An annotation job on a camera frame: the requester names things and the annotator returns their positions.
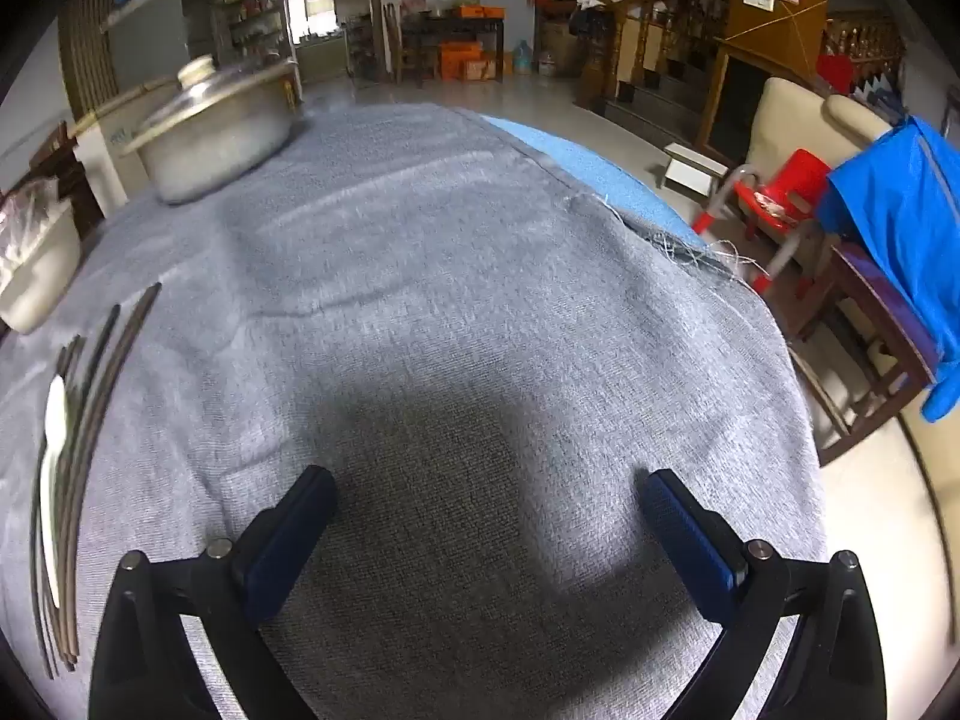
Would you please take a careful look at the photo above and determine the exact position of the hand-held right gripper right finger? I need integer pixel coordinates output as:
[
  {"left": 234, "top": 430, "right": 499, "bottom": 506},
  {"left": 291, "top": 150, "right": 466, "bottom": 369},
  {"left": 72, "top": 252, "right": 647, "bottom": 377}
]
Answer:
[{"left": 637, "top": 469, "right": 890, "bottom": 720}]

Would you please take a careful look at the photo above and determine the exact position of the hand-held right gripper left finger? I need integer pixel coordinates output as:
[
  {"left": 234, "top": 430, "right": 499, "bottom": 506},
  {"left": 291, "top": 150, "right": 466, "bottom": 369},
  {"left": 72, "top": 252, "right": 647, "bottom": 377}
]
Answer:
[{"left": 88, "top": 465, "right": 338, "bottom": 720}]

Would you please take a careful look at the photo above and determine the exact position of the white plastic spoon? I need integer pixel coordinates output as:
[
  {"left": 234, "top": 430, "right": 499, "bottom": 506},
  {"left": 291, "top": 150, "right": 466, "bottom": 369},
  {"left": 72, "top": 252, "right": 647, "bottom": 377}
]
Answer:
[{"left": 40, "top": 375, "right": 71, "bottom": 610}]

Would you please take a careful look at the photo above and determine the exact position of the dark wooden chair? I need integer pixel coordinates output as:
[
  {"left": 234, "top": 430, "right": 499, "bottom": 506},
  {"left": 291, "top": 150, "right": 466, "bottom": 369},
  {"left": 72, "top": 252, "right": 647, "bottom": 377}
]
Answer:
[{"left": 787, "top": 238, "right": 940, "bottom": 467}]

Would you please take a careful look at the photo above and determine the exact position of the grey tablecloth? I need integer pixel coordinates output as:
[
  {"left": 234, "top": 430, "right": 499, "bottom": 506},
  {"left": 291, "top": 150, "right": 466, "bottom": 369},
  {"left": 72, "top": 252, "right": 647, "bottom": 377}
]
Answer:
[{"left": 0, "top": 101, "right": 830, "bottom": 720}]

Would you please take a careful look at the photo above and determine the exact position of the white plastic bowl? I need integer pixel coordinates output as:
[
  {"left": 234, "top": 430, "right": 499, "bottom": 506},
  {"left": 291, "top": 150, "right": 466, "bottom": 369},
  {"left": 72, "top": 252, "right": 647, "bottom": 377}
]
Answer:
[{"left": 0, "top": 204, "right": 82, "bottom": 335}]

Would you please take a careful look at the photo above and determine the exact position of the white step stool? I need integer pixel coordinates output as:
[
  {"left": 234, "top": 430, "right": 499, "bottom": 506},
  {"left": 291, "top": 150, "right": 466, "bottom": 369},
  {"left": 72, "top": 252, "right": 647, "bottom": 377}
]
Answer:
[{"left": 660, "top": 142, "right": 730, "bottom": 203}]

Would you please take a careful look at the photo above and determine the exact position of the blue cloth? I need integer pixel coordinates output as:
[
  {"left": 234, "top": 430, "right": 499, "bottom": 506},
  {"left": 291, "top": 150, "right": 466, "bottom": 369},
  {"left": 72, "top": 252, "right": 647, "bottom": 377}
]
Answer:
[{"left": 814, "top": 116, "right": 960, "bottom": 425}]

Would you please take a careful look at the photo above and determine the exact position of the red plastic chair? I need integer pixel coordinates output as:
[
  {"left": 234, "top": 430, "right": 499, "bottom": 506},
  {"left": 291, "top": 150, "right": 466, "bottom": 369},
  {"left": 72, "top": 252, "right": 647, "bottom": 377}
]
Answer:
[{"left": 690, "top": 148, "right": 835, "bottom": 295}]

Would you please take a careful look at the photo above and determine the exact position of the blue table cover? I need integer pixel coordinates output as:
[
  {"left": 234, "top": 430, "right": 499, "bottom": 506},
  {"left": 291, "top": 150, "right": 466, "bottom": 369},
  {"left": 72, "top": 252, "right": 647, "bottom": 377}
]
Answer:
[{"left": 480, "top": 114, "right": 710, "bottom": 250}]

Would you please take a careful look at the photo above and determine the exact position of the aluminium cooking pot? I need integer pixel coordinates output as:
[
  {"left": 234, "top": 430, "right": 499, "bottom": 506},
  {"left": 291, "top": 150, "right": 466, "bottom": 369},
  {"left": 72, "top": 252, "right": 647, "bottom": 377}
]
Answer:
[{"left": 120, "top": 71, "right": 305, "bottom": 206}]

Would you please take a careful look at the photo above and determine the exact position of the clear plastic bag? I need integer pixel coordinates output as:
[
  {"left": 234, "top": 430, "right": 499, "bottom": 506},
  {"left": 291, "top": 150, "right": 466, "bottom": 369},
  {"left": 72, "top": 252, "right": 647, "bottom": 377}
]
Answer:
[{"left": 0, "top": 178, "right": 67, "bottom": 278}]

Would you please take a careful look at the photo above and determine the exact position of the beige sofa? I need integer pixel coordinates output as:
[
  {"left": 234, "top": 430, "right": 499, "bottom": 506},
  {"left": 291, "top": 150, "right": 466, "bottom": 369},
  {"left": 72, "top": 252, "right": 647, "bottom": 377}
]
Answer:
[{"left": 742, "top": 77, "right": 914, "bottom": 192}]

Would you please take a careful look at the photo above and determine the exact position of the pot lid with cream knob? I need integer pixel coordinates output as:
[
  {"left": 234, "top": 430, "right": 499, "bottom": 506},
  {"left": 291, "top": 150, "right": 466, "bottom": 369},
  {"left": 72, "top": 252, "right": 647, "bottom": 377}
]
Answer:
[{"left": 121, "top": 54, "right": 301, "bottom": 155}]

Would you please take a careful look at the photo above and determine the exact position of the wooden cabinet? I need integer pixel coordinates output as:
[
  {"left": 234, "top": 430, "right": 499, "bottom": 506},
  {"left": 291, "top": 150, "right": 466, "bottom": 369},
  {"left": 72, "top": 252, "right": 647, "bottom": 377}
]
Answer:
[{"left": 694, "top": 0, "right": 832, "bottom": 166}]

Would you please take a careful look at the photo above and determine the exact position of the wooden stair railing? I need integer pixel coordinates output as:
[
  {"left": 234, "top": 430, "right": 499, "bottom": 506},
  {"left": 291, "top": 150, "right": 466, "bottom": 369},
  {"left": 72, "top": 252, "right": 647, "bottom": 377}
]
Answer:
[{"left": 576, "top": 0, "right": 722, "bottom": 107}]

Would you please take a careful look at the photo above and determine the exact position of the dark wooden side table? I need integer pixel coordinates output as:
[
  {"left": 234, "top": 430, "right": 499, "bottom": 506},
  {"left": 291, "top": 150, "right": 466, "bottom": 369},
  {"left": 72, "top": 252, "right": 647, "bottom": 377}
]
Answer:
[{"left": 396, "top": 15, "right": 505, "bottom": 85}]

